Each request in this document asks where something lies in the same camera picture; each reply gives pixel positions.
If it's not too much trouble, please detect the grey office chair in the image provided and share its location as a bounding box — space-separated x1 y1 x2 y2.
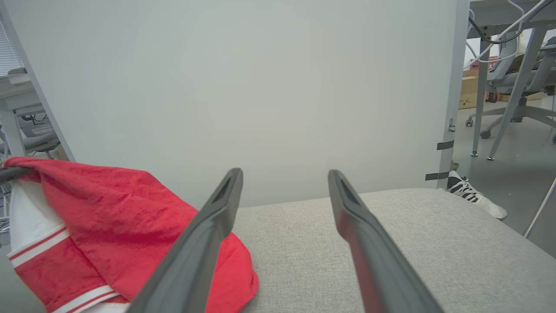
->
466 37 556 144

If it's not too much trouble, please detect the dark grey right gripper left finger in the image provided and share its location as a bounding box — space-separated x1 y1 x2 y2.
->
125 167 244 313

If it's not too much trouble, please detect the red white basketball jersey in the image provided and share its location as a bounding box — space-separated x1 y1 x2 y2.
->
2 156 260 313

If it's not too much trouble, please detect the thin metal pole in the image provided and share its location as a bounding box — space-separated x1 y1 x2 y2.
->
523 177 556 238

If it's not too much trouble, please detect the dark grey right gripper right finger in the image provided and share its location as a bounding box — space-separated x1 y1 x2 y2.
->
327 170 444 313

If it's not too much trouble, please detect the white black sneaker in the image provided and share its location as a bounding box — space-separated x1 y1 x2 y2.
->
447 170 508 220

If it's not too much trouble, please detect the grey metal desk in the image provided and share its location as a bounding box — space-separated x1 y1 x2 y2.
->
467 0 556 161

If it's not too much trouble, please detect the flat cardboard box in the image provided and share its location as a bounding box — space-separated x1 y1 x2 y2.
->
500 90 544 103

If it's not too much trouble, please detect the white partition panel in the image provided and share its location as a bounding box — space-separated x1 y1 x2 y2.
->
0 0 472 209

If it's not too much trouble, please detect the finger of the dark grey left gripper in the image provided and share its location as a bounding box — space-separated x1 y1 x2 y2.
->
0 166 33 184

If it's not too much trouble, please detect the white cable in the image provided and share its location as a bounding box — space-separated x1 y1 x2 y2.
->
463 0 556 71

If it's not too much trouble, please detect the brown cardboard box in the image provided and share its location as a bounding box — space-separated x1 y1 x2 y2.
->
458 70 479 110

